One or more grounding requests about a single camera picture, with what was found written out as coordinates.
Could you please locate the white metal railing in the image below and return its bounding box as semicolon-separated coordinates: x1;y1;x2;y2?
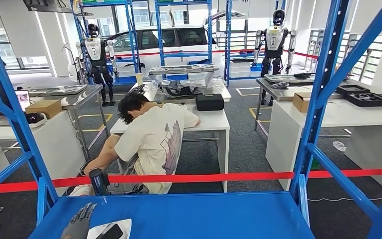
304;28;382;84

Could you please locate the brown cardboard box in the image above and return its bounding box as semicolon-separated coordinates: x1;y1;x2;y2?
292;92;313;114
24;99;64;120

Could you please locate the small white desk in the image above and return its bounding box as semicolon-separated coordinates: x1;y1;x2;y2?
109;103;231;193

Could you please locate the flat grey fixture plate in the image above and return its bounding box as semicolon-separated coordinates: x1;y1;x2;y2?
28;84;89;97
263;73;317;85

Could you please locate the blue steel shelf rack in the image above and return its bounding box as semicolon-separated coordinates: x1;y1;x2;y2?
0;0;382;239

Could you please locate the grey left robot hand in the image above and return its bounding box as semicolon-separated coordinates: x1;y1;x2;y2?
60;202;98;239

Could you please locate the black white headset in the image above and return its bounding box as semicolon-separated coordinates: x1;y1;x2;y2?
24;112;48;129

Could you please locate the grey fixture tray on stand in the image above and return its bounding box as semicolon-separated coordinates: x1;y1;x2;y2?
148;64;220;89

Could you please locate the black keyboard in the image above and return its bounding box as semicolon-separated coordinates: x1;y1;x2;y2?
128;84;146;97

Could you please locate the black chrome barrier post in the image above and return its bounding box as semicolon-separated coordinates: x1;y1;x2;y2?
88;168;111;197

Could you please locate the clear plastic bag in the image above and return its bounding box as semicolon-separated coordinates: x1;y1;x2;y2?
332;140;347;153

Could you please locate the open laptop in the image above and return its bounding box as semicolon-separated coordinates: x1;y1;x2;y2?
14;89;31;113

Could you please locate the white table with plastic wrap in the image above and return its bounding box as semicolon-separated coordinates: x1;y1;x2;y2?
128;79;232;104

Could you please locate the tall blue storage rack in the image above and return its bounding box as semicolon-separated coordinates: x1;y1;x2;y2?
154;0;213;80
223;0;287;87
69;0;142;85

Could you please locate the black car trim part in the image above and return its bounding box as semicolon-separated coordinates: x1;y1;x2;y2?
159;80;200;99

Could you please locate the black white humanoid robot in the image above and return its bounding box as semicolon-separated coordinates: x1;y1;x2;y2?
252;8;298;107
75;23;119;107

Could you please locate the seated person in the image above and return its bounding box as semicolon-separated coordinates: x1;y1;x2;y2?
66;92;202;197

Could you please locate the white car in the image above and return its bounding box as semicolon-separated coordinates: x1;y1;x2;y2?
103;25;220;79

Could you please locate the white curved plastic part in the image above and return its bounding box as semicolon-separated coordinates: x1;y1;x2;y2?
87;218;133;239

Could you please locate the thin white floor cable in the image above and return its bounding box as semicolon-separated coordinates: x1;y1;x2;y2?
307;196;382;203

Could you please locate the ceiling mounted grey panel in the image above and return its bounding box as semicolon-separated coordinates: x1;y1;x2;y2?
22;0;73;14

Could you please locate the black foam tray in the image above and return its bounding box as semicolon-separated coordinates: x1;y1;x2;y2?
335;84;372;97
347;92;382;108

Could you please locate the long white desk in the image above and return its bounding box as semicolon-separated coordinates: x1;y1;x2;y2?
0;110;87;196
265;98;382;192

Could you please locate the black hard case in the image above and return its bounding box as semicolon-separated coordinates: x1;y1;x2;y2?
195;93;225;112

